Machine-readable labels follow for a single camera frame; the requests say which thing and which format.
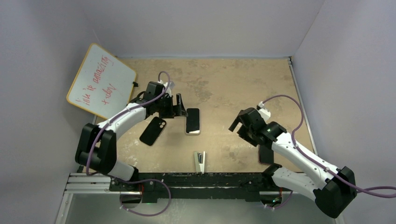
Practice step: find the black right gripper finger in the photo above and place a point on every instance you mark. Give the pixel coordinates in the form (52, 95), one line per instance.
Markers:
(234, 125)
(242, 132)

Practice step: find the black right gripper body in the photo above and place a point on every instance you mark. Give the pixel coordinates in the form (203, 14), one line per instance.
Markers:
(251, 133)

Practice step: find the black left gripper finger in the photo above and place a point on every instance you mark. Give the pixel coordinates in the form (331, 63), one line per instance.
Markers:
(179, 112)
(179, 101)

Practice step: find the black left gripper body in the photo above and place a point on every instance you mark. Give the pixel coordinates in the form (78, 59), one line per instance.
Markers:
(165, 107)

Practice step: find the black phone case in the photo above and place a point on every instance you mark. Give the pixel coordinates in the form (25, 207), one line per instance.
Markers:
(153, 131)

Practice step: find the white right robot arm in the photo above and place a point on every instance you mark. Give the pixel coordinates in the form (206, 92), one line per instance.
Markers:
(324, 183)

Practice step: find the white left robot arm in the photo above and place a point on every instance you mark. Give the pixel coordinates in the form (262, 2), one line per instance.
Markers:
(97, 147)

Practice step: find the white stapler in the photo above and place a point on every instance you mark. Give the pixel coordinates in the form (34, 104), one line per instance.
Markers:
(199, 159)

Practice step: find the yellow framed whiteboard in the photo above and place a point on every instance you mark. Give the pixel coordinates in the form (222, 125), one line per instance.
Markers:
(103, 84)

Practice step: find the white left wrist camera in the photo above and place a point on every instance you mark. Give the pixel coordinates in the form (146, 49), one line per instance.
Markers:
(168, 86)

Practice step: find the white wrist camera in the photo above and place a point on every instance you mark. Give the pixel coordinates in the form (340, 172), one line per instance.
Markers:
(263, 109)
(168, 86)

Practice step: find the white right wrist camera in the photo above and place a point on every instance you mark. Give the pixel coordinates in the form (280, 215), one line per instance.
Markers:
(263, 109)

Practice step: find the black aluminium mounting rail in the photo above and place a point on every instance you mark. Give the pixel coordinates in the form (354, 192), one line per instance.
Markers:
(246, 186)

